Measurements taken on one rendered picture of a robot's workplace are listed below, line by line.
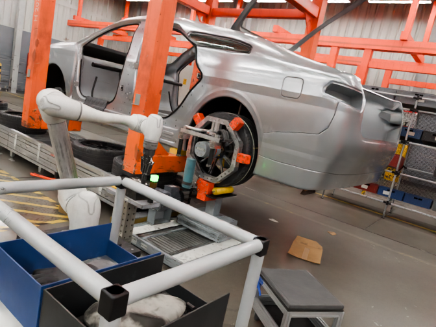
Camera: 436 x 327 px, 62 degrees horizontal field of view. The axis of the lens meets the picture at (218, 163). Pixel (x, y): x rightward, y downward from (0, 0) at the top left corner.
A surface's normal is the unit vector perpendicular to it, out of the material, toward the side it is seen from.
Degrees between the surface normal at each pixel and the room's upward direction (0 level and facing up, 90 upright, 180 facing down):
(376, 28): 90
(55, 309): 90
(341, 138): 90
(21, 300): 90
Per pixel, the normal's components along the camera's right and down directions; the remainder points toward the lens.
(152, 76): 0.77, 0.26
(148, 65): -0.61, 0.01
